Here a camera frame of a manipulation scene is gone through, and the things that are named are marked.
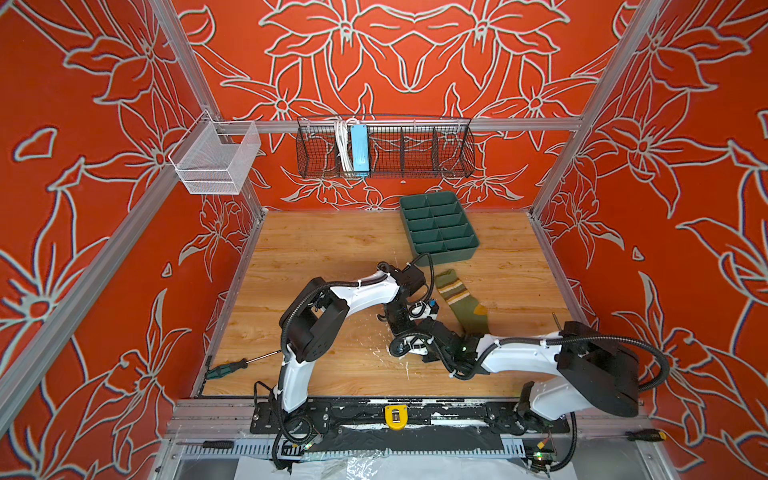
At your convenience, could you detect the green handled tool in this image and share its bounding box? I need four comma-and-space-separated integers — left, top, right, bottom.
204, 350, 281, 381

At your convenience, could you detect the clear plastic wall bin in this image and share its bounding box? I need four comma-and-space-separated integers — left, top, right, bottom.
169, 109, 262, 195

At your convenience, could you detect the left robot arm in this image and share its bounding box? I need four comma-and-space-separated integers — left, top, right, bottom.
269, 257, 442, 420

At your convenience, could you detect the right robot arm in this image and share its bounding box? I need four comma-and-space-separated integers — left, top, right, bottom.
389, 319, 670, 421

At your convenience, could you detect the black wire wall basket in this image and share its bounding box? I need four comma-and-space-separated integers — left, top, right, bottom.
296, 114, 477, 180

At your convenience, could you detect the white cable bundle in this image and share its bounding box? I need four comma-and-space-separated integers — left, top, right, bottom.
334, 119, 353, 176

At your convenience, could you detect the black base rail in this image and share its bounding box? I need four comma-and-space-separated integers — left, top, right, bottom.
250, 397, 571, 461

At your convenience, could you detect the light blue box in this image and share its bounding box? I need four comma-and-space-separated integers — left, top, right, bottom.
350, 124, 370, 177

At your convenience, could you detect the green striped sock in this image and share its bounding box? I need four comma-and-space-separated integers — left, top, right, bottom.
435, 269, 490, 334

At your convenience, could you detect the green compartment tray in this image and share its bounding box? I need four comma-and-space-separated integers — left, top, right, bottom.
399, 191, 480, 267

